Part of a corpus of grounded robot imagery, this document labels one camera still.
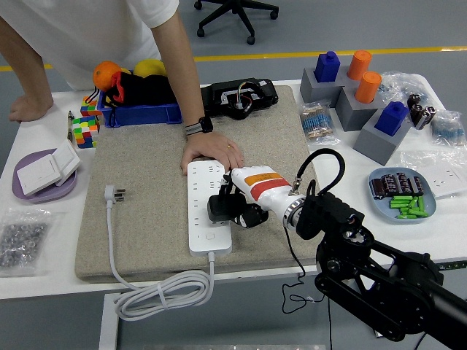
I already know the person's right hand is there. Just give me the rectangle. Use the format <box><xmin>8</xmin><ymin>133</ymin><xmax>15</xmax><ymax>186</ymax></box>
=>
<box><xmin>9</xmin><ymin>93</ymin><xmax>55</xmax><ymax>123</ymax></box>

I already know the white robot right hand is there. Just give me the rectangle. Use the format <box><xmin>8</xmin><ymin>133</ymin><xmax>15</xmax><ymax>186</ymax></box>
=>
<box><xmin>217</xmin><ymin>166</ymin><xmax>306</xmax><ymax>230</ymax></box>

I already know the person's left hand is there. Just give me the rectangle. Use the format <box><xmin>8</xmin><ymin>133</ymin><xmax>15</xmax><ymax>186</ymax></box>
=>
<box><xmin>180</xmin><ymin>131</ymin><xmax>244</xmax><ymax>176</ymax></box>

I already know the white power strip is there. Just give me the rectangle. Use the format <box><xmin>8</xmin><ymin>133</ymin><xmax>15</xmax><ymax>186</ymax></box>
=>
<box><xmin>186</xmin><ymin>160</ymin><xmax>234</xmax><ymax>258</ymax></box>

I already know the black wristband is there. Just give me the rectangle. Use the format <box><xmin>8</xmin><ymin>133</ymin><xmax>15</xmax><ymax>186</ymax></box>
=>
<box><xmin>183</xmin><ymin>115</ymin><xmax>215</xmax><ymax>136</ymax></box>

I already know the silver pen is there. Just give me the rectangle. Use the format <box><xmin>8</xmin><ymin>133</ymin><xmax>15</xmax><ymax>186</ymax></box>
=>
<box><xmin>66</xmin><ymin>110</ymin><xmax>76</xmax><ymax>147</ymax></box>

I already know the small colourful puzzle cube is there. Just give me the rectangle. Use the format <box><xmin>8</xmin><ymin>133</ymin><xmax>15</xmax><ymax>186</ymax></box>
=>
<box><xmin>80</xmin><ymin>95</ymin><xmax>104</xmax><ymax>118</ymax></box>

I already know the large colourful puzzle cube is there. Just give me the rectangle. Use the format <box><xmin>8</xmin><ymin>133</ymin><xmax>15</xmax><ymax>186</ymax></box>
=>
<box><xmin>72</xmin><ymin>115</ymin><xmax>101</xmax><ymax>149</ymax></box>

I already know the grey-brown mat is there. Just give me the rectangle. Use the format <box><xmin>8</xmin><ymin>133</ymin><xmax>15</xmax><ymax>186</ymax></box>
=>
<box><xmin>74</xmin><ymin>85</ymin><xmax>336</xmax><ymax>284</ymax></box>

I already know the blue plastic bin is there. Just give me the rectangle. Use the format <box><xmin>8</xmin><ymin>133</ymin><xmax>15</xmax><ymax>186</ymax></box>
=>
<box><xmin>97</xmin><ymin>66</ymin><xmax>183</xmax><ymax>128</ymax></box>

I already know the orange fruit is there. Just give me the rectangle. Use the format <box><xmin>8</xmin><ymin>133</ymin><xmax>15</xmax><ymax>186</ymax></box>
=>
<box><xmin>92</xmin><ymin>61</ymin><xmax>123</xmax><ymax>92</ymax></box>

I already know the bag of taped resistors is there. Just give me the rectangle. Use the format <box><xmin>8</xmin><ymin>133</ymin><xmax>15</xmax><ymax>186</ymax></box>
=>
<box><xmin>298</xmin><ymin>101</ymin><xmax>342</xmax><ymax>147</ymax></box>

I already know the purple plate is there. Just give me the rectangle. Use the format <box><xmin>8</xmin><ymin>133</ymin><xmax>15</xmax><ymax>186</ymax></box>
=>
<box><xmin>12</xmin><ymin>147</ymin><xmax>80</xmax><ymax>204</ymax></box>

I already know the person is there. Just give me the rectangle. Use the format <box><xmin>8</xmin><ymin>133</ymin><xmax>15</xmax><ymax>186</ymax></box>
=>
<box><xmin>0</xmin><ymin>0</ymin><xmax>180</xmax><ymax>92</ymax></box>

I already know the yellow lemon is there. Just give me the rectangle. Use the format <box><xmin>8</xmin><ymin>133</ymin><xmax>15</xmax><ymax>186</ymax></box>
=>
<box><xmin>133</xmin><ymin>58</ymin><xmax>167</xmax><ymax>78</ymax></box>

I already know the grey block holder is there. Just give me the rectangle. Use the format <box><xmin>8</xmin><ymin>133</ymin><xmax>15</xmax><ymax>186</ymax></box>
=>
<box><xmin>334</xmin><ymin>85</ymin><xmax>387</xmax><ymax>132</ymax></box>
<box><xmin>352</xmin><ymin>109</ymin><xmax>413</xmax><ymax>167</ymax></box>
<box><xmin>299</xmin><ymin>66</ymin><xmax>353</xmax><ymax>109</ymax></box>

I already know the light blue plate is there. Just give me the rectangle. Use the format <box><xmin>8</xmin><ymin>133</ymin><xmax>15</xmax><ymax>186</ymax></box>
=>
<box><xmin>367</xmin><ymin>166</ymin><xmax>438</xmax><ymax>225</ymax></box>

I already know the black office chair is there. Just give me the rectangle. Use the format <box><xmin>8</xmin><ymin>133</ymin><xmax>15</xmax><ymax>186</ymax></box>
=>
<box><xmin>193</xmin><ymin>0</ymin><xmax>280</xmax><ymax>46</ymax></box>

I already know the bag of metal nuts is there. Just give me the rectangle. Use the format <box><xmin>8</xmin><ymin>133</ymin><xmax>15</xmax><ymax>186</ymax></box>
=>
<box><xmin>0</xmin><ymin>207</ymin><xmax>59</xmax><ymax>280</ymax></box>

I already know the blue bottle-shaped peg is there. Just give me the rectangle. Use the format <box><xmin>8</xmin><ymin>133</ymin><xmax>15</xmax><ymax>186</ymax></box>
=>
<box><xmin>314</xmin><ymin>50</ymin><xmax>342</xmax><ymax>83</ymax></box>
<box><xmin>374</xmin><ymin>101</ymin><xmax>410</xmax><ymax>138</ymax></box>

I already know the orange cylinder peg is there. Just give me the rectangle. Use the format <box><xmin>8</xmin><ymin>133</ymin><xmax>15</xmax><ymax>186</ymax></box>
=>
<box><xmin>354</xmin><ymin>71</ymin><xmax>383</xmax><ymax>104</ymax></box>
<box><xmin>346</xmin><ymin>50</ymin><xmax>373</xmax><ymax>81</ymax></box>

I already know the clear plastic bag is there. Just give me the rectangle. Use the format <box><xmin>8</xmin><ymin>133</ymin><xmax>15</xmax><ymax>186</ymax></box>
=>
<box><xmin>400</xmin><ymin>149</ymin><xmax>467</xmax><ymax>201</ymax></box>

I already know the clear bag of blue parts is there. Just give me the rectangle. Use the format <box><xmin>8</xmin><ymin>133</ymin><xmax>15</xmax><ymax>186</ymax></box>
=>
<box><xmin>379</xmin><ymin>70</ymin><xmax>430</xmax><ymax>106</ymax></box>

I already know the bag of blue resistors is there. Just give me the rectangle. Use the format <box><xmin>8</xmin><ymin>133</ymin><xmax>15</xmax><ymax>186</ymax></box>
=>
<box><xmin>429</xmin><ymin>109</ymin><xmax>467</xmax><ymax>147</ymax></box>

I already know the black table control panel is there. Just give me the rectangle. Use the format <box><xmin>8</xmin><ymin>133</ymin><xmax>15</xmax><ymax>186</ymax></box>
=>
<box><xmin>437</xmin><ymin>260</ymin><xmax>467</xmax><ymax>271</ymax></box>

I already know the white table leg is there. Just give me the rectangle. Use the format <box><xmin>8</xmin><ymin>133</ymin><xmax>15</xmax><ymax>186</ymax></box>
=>
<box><xmin>99</xmin><ymin>293</ymin><xmax>121</xmax><ymax>350</ymax></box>

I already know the small white wall switch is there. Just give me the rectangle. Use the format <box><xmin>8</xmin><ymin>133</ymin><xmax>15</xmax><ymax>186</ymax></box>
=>
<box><xmin>50</xmin><ymin>139</ymin><xmax>82</xmax><ymax>187</ymax></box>

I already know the large white wall switch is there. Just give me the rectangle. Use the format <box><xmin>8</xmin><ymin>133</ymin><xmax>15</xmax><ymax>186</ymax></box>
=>
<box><xmin>16</xmin><ymin>153</ymin><xmax>63</xmax><ymax>198</ymax></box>

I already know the black electronic device with wires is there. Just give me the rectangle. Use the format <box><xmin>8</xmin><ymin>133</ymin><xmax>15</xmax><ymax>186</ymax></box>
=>
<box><xmin>199</xmin><ymin>78</ymin><xmax>280</xmax><ymax>120</ymax></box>

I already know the black drawstring pouch red trim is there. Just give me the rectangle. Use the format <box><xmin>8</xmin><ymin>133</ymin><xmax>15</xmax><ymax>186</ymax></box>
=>
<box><xmin>94</xmin><ymin>71</ymin><xmax>178</xmax><ymax>127</ymax></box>

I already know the white power cord with plug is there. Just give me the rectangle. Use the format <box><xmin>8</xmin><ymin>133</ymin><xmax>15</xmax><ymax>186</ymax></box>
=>
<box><xmin>104</xmin><ymin>184</ymin><xmax>217</xmax><ymax>322</ymax></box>

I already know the black adapter cord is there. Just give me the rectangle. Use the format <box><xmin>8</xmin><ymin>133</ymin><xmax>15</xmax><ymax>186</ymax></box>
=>
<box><xmin>280</xmin><ymin>225</ymin><xmax>333</xmax><ymax>350</ymax></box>

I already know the white wall socket panel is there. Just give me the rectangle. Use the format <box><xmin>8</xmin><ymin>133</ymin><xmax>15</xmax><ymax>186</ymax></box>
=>
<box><xmin>425</xmin><ymin>166</ymin><xmax>467</xmax><ymax>200</ymax></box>

